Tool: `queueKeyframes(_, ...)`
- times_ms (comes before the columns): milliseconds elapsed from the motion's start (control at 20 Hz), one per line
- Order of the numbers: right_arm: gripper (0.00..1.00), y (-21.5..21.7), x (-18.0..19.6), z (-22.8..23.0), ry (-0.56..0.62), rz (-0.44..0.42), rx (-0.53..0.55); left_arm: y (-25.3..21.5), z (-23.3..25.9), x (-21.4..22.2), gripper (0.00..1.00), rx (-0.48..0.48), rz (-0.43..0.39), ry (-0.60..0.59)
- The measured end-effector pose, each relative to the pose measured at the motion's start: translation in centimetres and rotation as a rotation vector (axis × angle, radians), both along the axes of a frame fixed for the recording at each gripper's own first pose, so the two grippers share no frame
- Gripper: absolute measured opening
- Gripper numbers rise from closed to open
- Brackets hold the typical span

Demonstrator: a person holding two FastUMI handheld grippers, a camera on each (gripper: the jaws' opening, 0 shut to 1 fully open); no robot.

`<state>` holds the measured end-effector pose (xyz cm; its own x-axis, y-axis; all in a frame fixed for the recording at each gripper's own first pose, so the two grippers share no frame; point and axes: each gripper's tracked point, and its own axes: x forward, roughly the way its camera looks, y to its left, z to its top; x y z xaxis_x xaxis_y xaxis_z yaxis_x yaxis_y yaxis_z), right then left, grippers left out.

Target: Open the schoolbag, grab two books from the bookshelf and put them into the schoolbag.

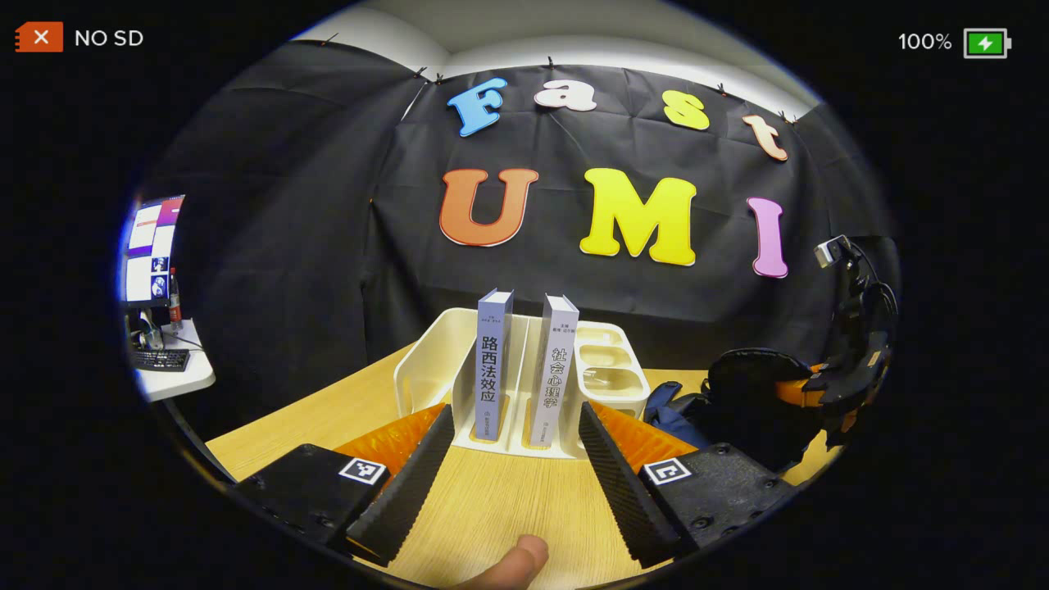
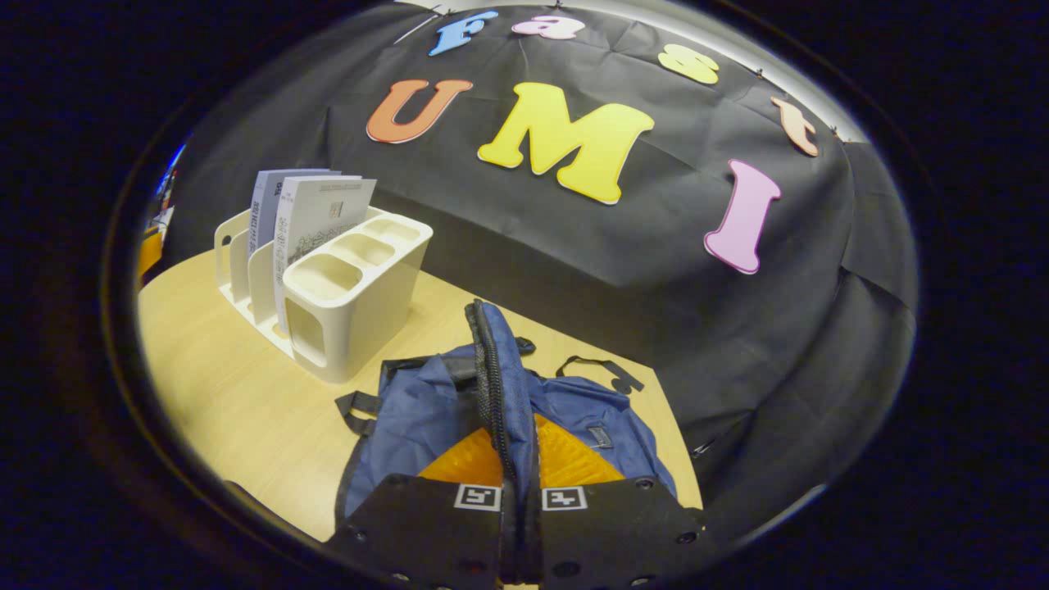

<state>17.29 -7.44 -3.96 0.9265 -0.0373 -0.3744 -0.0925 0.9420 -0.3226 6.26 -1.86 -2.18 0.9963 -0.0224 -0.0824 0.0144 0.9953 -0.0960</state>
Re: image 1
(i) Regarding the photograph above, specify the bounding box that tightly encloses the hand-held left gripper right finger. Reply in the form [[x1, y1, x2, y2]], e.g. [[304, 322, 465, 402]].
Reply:
[[578, 402, 797, 569]]

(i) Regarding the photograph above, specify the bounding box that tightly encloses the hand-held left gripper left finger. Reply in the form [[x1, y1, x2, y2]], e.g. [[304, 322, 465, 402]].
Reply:
[[234, 403, 456, 568]]

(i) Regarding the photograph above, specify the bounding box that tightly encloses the blue schoolbag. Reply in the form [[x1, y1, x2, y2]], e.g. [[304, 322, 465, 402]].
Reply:
[[643, 348, 820, 476]]

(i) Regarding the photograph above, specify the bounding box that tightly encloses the white plastic bookshelf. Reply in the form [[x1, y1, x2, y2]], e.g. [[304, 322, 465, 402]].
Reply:
[[393, 307, 652, 460]]

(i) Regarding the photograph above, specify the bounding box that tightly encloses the black keyboard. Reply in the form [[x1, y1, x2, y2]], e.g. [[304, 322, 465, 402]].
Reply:
[[129, 348, 191, 374]]

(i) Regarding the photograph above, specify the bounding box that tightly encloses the computer monitor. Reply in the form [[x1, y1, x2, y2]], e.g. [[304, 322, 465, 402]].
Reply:
[[121, 194, 186, 306]]

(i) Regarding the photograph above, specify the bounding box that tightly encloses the white spine book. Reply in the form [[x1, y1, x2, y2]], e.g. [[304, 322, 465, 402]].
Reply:
[[529, 293, 580, 449]]

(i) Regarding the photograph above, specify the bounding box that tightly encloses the blue-grey spine book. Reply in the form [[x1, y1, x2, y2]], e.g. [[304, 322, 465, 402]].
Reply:
[[474, 287, 515, 443]]

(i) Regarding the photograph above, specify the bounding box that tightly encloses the white side desk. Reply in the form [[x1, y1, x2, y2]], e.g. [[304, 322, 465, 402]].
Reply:
[[127, 318, 216, 402]]

